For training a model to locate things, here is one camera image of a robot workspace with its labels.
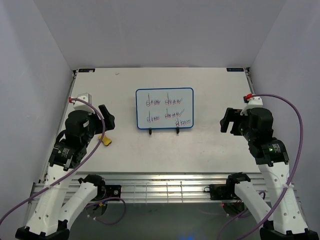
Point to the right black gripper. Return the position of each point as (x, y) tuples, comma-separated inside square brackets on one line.
[(229, 116)]

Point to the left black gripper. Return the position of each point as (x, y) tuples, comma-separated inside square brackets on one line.
[(109, 118)]

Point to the yellow bone-shaped eraser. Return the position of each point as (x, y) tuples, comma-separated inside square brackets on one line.
[(104, 139)]

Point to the blue framed whiteboard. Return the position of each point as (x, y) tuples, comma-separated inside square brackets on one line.
[(164, 108)]

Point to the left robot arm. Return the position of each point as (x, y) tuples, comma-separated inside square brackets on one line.
[(52, 218)]

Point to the right blue corner label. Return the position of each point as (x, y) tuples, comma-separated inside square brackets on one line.
[(235, 69)]

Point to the blue corner label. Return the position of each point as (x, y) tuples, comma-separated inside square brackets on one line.
[(235, 69), (86, 70)]

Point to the left blue corner label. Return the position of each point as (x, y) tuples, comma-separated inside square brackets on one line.
[(86, 70)]

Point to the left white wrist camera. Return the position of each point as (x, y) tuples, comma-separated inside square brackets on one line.
[(81, 105)]

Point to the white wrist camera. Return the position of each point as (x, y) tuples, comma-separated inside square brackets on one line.
[(251, 102), (81, 105)]

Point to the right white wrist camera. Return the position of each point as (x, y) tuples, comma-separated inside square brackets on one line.
[(251, 102)]

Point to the wire whiteboard stand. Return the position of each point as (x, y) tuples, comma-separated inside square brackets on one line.
[(175, 130)]

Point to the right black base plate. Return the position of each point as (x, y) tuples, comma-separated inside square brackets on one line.
[(220, 192)]

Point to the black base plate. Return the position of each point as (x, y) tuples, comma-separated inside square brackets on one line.
[(108, 191), (220, 192)]

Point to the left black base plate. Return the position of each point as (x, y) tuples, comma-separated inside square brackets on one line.
[(108, 191)]

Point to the aluminium frame rail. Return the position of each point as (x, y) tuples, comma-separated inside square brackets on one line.
[(164, 188)]

